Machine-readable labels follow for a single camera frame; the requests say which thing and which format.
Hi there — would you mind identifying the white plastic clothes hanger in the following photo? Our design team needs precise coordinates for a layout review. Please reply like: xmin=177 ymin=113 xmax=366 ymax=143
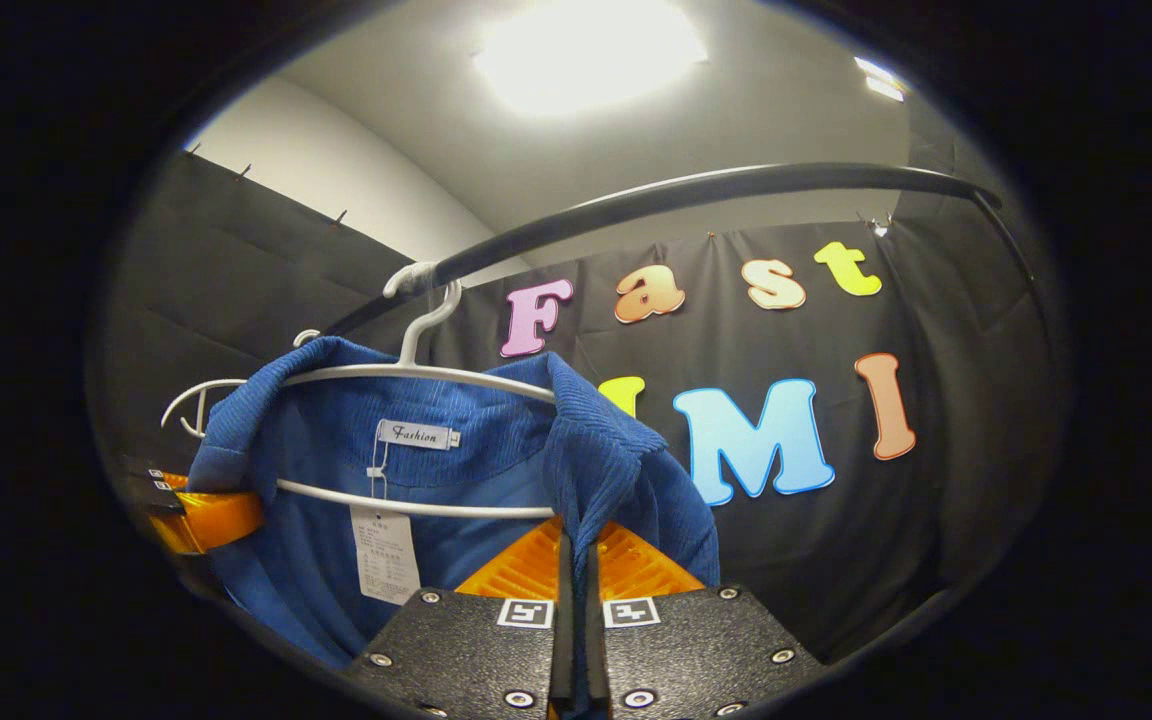
xmin=276 ymin=262 xmax=559 ymax=521
xmin=161 ymin=330 xmax=322 ymax=439

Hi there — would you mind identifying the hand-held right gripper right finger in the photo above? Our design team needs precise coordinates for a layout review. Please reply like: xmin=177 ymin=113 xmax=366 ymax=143
xmin=586 ymin=520 xmax=827 ymax=720

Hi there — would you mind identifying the large ceiling light panel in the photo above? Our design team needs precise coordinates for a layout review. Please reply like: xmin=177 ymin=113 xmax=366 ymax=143
xmin=474 ymin=0 xmax=709 ymax=119

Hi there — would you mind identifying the small ceiling light panel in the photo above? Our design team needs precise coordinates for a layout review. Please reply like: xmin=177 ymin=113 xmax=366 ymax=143
xmin=854 ymin=57 xmax=907 ymax=103

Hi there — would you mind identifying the blue corduroy jacket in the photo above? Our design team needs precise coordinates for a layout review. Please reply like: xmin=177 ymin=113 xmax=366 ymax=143
xmin=186 ymin=335 xmax=722 ymax=720

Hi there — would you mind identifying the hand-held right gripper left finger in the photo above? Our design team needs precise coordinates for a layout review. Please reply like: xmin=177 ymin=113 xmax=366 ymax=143
xmin=346 ymin=515 xmax=575 ymax=720

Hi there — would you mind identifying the black metal clothes rack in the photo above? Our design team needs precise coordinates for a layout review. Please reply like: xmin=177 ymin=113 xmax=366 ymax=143
xmin=321 ymin=162 xmax=1047 ymax=341

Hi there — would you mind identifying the black backdrop cloth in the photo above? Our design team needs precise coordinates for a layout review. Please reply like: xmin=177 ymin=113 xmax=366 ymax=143
xmin=101 ymin=150 xmax=1067 ymax=666

